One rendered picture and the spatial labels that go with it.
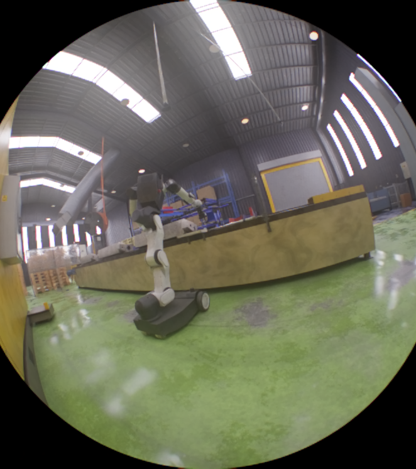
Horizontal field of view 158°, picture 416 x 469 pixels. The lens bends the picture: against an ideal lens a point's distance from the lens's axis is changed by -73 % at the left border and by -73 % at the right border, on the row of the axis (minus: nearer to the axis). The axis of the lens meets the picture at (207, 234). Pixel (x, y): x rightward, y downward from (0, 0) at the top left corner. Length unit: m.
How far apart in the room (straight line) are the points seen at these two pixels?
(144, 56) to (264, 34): 6.03
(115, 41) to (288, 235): 9.67
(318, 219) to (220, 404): 1.66
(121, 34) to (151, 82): 3.61
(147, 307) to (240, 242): 1.11
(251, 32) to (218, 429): 10.65
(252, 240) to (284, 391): 1.37
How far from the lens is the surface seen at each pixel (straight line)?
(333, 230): 1.77
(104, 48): 9.54
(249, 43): 10.06
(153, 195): 1.42
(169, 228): 2.02
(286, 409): 0.74
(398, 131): 5.40
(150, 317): 1.25
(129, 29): 9.27
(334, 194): 1.81
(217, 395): 0.81
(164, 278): 1.39
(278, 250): 1.63
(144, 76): 9.84
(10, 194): 1.86
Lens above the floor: 0.69
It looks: 1 degrees up
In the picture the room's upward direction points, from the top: 14 degrees counter-clockwise
